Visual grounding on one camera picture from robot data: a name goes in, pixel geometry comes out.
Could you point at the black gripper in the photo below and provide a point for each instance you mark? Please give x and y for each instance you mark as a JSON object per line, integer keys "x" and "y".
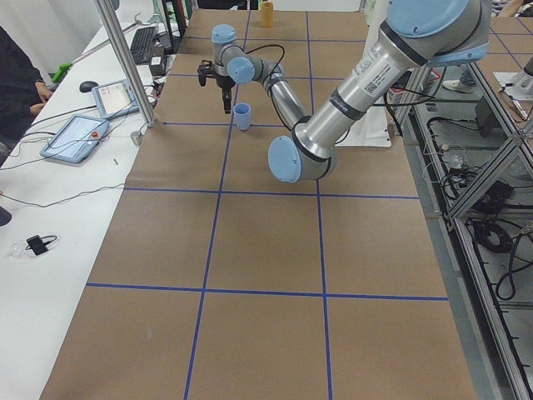
{"x": 223, "y": 82}

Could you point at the blue plastic cup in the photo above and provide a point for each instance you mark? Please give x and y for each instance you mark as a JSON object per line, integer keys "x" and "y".
{"x": 242, "y": 115}

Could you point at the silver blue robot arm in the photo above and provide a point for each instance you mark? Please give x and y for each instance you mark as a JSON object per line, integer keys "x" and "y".
{"x": 414, "y": 34}

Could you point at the wooden chopstick holder cup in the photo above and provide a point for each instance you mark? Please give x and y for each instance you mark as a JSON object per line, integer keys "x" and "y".
{"x": 267, "y": 14}

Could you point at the black box with label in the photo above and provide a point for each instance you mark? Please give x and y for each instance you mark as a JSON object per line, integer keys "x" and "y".
{"x": 158, "y": 65}

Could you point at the black keyboard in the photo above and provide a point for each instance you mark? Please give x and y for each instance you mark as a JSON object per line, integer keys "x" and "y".
{"x": 141, "y": 46}

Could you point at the small silver metal cylinder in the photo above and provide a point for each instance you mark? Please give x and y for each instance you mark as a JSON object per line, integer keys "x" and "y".
{"x": 136, "y": 138}

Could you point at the blue teach pendant far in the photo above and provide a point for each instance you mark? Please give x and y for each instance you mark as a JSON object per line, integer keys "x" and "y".
{"x": 115, "y": 99}

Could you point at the blue teach pendant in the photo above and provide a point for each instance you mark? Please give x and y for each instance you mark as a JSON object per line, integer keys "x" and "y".
{"x": 115, "y": 99}
{"x": 75, "y": 141}

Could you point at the black computer mouse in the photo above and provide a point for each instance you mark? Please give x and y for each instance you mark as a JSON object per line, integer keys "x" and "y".
{"x": 87, "y": 86}

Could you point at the blue teach pendant near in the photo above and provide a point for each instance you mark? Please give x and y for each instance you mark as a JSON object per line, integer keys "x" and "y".
{"x": 75, "y": 141}

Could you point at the person in black clothes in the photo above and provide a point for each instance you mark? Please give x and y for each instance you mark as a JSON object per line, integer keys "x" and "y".
{"x": 24, "y": 93}

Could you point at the black adapter in plastic bag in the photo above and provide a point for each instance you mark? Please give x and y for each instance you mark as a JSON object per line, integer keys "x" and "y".
{"x": 33, "y": 247}

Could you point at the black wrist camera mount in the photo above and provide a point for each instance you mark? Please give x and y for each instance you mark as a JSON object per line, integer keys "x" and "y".
{"x": 205, "y": 71}

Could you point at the aluminium frame post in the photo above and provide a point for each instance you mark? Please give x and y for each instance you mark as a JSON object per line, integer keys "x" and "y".
{"x": 124, "y": 57}

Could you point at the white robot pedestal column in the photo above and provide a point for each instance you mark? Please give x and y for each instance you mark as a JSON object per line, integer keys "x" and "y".
{"x": 371, "y": 130}

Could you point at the green handled tool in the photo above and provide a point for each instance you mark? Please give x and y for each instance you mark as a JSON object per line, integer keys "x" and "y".
{"x": 59, "y": 75}

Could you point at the aluminium frame rail right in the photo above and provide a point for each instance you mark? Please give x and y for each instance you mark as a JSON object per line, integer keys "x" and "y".
{"x": 472, "y": 157}

